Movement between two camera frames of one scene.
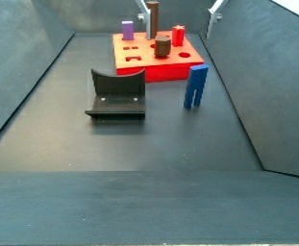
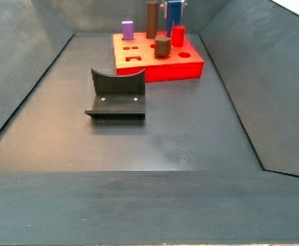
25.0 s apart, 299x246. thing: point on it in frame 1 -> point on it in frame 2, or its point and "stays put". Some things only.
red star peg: (180, 33) stays put
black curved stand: (120, 95) stays put
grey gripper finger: (215, 17) -> (184, 2)
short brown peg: (162, 46) stays put
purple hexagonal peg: (128, 30) stays put
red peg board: (136, 54) stays put
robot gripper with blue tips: (197, 79) -> (175, 15)
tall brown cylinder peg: (153, 15) stays put
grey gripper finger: (146, 15) -> (165, 7)
